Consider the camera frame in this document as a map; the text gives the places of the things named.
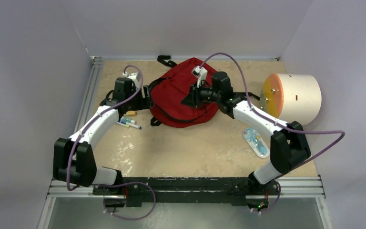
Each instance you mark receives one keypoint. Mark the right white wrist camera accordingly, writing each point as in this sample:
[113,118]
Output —
[200,73]

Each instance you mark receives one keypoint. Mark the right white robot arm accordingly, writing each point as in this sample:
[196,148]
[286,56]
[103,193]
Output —
[288,144]

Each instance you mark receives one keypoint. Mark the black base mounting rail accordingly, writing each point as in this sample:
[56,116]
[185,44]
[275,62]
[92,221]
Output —
[236,191]

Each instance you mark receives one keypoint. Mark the light blue pencil case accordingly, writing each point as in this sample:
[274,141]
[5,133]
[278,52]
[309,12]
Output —
[255,141]

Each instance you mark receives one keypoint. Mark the red backpack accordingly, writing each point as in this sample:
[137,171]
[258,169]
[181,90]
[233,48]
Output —
[167,92]

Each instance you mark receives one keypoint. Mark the thin yellow-green pen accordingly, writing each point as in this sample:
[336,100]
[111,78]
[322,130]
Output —
[124,125]

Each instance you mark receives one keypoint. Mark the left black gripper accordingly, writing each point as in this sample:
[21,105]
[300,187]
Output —
[144,102]

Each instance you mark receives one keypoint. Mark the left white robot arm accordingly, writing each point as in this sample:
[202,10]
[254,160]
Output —
[73,160]

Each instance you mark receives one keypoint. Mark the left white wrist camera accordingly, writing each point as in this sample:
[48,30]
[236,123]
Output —
[135,77]

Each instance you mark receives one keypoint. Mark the aluminium frame rails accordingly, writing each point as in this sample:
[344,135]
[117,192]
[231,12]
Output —
[288,187]

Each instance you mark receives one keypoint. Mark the white cylinder with coloured disc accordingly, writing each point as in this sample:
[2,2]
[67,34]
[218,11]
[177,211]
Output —
[291,97]

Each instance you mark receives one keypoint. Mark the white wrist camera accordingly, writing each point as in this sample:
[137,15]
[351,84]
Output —
[200,73]
[135,77]

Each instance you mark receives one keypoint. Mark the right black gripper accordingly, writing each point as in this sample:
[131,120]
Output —
[193,98]

